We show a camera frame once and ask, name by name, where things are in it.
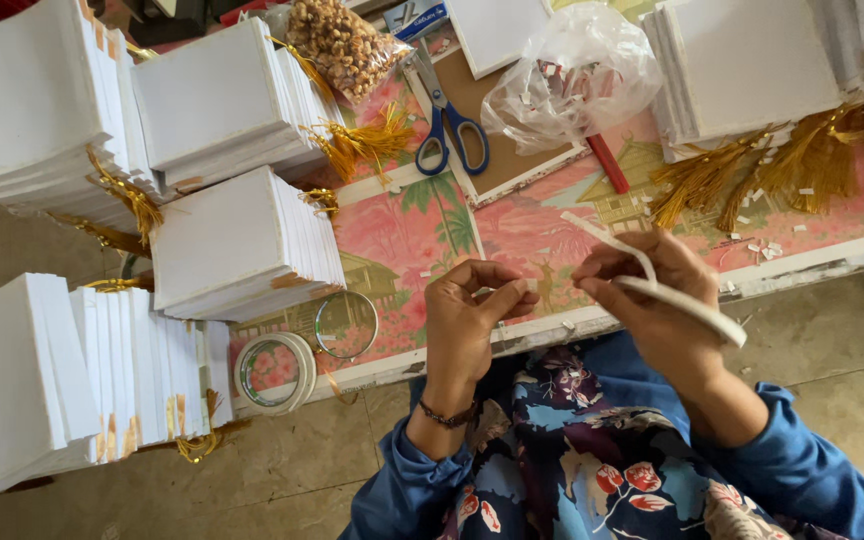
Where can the person's left hand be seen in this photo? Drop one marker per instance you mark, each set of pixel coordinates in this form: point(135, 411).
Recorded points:
point(454, 330)

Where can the person's right hand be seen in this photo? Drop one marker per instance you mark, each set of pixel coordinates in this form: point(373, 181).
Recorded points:
point(664, 330)

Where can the white double-sided tape roll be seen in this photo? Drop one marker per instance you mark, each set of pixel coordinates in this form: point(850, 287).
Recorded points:
point(683, 301)

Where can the small white tape piece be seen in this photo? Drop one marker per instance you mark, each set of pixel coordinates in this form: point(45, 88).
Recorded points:
point(529, 285)

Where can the blue long-sleeved shirt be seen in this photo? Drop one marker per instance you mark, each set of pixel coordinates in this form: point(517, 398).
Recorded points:
point(627, 360)

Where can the pink printed table mat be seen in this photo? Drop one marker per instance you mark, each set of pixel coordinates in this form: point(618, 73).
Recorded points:
point(402, 232)

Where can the scattered white paper scraps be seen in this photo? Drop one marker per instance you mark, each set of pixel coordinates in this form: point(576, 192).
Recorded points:
point(766, 247)

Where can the clear tape roll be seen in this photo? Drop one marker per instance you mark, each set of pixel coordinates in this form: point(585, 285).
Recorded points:
point(319, 330)

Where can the dark floral skirt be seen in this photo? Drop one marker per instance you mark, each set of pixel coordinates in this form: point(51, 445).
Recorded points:
point(597, 465)

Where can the wide white tape roll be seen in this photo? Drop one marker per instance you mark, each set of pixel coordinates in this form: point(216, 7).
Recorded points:
point(304, 375)

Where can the red pen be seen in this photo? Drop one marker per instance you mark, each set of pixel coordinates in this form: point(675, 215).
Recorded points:
point(609, 165)

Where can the brown-backed card board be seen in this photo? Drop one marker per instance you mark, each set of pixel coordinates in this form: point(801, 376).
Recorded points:
point(503, 161)

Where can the gold tassel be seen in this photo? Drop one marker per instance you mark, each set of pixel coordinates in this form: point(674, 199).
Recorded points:
point(364, 142)
point(323, 199)
point(113, 284)
point(196, 446)
point(136, 202)

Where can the bunch of gold tassels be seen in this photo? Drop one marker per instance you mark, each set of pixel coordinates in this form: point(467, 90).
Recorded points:
point(807, 161)

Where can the crumpled clear plastic bag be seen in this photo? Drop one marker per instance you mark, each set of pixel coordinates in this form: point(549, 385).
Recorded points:
point(574, 82)

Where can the single white card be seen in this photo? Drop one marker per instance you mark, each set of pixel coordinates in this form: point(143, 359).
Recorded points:
point(496, 34)

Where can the clear bag of nuts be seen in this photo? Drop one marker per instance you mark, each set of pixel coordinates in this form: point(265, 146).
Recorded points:
point(342, 45)

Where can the small blue box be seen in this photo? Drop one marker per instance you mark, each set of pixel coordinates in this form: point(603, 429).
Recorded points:
point(418, 19)

